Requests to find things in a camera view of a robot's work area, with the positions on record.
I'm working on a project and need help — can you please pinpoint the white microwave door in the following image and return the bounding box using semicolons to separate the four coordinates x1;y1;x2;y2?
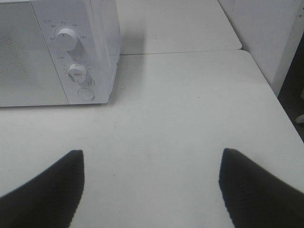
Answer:
0;1;68;106

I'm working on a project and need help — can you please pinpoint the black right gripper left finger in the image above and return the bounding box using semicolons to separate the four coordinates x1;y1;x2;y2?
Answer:
0;150;85;228

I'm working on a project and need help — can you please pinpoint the white microwave oven body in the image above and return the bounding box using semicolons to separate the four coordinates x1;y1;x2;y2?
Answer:
29;0;122;105

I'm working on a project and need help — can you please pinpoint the white timer knob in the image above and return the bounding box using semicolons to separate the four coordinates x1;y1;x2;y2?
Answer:
68;64;87;84

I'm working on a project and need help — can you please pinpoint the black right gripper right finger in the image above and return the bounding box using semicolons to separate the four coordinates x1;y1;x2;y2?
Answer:
218;148;304;228

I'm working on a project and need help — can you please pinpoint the round white door button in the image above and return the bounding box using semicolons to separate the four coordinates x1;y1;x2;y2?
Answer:
78;88;94;101

